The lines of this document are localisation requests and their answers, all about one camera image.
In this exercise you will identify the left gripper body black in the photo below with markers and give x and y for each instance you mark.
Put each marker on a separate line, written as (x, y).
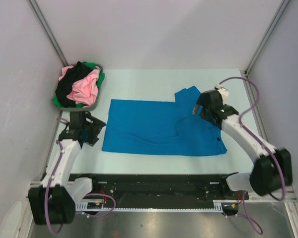
(93, 129)

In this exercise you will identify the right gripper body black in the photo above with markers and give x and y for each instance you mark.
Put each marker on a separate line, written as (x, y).
(204, 112)

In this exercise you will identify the grey laundry basket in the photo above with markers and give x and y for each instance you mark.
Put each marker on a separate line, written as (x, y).
(94, 104)

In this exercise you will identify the blue t shirt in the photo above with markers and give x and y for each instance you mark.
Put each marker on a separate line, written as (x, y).
(161, 128)

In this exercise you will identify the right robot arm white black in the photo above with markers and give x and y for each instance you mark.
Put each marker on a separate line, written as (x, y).
(272, 168)

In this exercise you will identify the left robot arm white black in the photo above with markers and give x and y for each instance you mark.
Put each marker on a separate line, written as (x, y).
(53, 201)

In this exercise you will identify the pink t shirt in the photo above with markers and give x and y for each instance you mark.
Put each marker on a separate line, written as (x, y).
(85, 91)

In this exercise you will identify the black t shirt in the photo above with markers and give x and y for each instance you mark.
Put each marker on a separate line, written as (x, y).
(65, 85)

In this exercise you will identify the green t shirt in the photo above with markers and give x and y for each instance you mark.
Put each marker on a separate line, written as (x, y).
(89, 65)

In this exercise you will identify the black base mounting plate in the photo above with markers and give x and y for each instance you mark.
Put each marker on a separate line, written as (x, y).
(162, 188)

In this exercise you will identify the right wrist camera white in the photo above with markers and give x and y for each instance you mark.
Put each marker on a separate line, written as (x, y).
(223, 92)

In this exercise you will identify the aluminium frame rail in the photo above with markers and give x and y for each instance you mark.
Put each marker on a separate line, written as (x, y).
(252, 196)

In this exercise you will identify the white slotted cable duct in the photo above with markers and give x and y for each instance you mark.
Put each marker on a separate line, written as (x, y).
(186, 206)

